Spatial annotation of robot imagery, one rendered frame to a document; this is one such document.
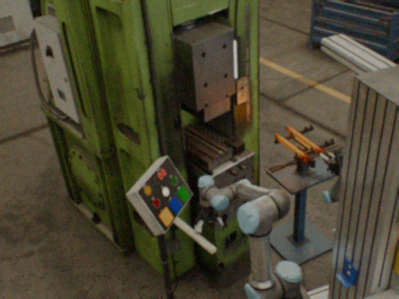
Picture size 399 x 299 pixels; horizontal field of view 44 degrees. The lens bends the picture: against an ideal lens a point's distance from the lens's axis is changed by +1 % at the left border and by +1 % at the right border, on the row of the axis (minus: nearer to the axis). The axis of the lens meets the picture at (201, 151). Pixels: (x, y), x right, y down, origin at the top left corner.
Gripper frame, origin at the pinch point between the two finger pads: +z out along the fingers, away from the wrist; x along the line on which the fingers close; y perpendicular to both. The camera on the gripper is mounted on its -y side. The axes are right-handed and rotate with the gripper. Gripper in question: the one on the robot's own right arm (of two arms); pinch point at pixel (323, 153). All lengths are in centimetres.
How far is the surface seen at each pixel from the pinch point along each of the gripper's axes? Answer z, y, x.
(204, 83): 26, -58, -67
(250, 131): 49, 3, -22
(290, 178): 16.4, 26.4, -11.8
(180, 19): 39, -92, -72
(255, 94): 51, -24, -17
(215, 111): 27, -37, -60
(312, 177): 9.2, 26.4, 0.8
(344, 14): 253, 38, 245
